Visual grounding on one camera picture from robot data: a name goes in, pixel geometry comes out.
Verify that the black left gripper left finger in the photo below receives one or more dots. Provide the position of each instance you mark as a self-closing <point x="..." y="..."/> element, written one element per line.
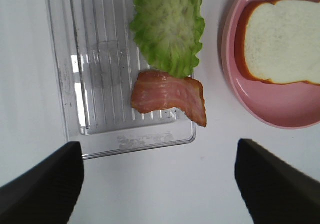
<point x="47" y="193"/>

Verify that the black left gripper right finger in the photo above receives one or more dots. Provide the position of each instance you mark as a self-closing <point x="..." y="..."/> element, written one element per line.
<point x="274" y="192"/>

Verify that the bacon strip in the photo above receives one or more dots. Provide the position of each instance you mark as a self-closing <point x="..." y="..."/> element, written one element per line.
<point x="157" y="91"/>

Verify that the bread slice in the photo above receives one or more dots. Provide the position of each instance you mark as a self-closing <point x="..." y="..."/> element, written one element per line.
<point x="278" y="42"/>

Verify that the green lettuce leaf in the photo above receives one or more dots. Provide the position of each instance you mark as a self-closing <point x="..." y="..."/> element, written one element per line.
<point x="168" y="34"/>

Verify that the pink round plate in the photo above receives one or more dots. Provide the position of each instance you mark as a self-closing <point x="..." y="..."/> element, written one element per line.
<point x="285" y="106"/>

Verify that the left clear plastic container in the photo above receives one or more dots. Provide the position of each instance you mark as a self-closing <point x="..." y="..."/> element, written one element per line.
<point x="97" y="64"/>

